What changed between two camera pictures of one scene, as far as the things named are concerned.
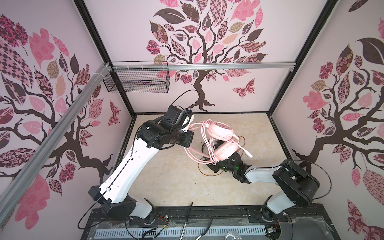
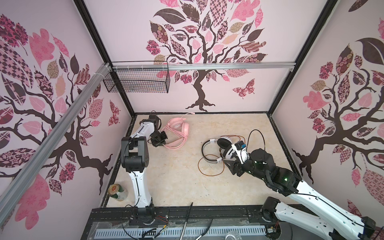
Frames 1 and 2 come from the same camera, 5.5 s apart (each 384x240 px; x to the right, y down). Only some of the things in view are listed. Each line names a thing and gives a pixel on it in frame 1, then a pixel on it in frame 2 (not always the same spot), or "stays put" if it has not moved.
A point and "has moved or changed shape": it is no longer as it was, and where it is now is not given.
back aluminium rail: (141, 67) stays put
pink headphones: (221, 143) has moved or changed shape
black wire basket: (140, 77) stays put
